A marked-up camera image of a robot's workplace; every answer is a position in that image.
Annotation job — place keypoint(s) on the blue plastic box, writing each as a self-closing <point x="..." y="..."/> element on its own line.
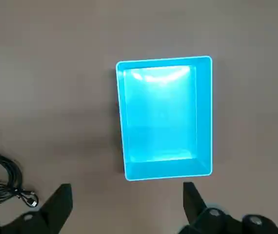
<point x="163" y="117"/>

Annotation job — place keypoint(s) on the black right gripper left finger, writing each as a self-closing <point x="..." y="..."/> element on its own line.
<point x="53" y="209"/>

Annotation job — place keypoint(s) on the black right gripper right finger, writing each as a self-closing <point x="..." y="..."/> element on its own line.
<point x="195" y="209"/>

